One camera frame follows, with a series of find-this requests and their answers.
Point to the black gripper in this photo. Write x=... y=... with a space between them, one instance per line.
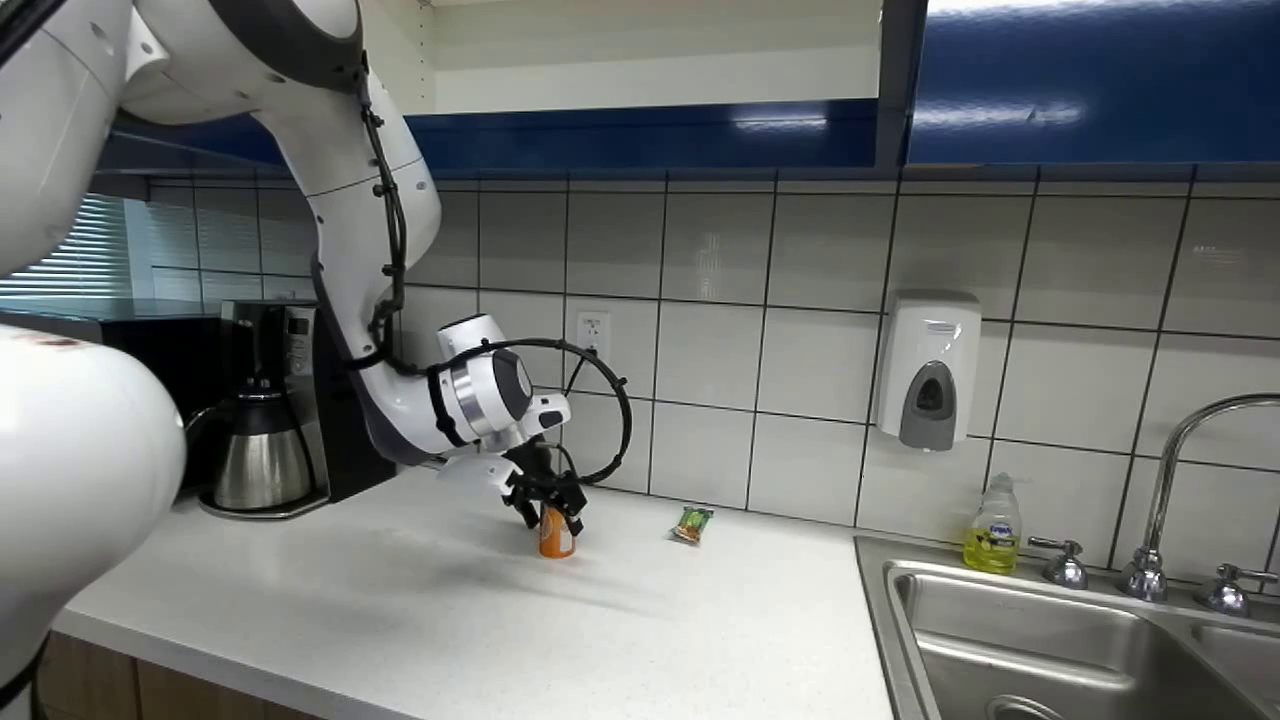
x=542 y=465

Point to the orange soda can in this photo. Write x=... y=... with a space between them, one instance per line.
x=557 y=538

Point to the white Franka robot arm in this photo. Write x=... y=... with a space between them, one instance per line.
x=82 y=465

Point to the wooden lower cabinet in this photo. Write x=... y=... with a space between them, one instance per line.
x=201 y=694

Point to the blue closed cabinet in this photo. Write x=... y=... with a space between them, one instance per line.
x=1093 y=80

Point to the green snack packet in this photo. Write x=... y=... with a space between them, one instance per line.
x=689 y=525

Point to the black coffee maker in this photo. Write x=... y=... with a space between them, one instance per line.
x=341 y=455

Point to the steel coffee carafe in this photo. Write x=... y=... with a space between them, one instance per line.
x=261 y=462

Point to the white soap dispenser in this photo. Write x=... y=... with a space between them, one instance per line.
x=926 y=375

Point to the black microwave oven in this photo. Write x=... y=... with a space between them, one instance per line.
x=163 y=375

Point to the yellow dish soap bottle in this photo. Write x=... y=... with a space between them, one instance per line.
x=994 y=535

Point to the stainless steel sink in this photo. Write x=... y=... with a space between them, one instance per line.
x=1067 y=643

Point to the chrome sink faucet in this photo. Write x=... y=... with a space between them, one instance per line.
x=1173 y=462

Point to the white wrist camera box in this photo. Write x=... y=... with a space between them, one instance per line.
x=544 y=418

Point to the white wall outlet with plug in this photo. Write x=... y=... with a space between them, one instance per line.
x=593 y=325

